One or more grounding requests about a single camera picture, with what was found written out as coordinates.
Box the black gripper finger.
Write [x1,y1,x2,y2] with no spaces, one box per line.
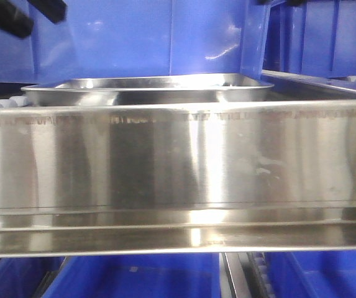
[0,1,34,38]
[30,0,67,24]

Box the silver tray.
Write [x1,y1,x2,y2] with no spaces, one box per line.
[22,73,274,106]

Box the large blue bin upper centre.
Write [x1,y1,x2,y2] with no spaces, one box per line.
[0,1,270,83]

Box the white roller track left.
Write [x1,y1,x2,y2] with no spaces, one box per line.
[0,96,31,108]

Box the stainless steel shelf front panel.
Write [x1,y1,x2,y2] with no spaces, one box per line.
[0,100,356,257]

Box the blue bin lower left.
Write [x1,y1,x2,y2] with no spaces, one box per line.
[0,257,64,297]

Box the blue crate upper right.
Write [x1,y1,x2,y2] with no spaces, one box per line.
[263,1,356,78]

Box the blue bin lower centre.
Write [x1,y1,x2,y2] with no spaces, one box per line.
[44,253,221,297]

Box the blue bin lower right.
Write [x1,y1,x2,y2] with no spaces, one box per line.
[265,250,356,297]

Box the lower roller track rail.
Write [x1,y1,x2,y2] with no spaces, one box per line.
[219,252,275,298]

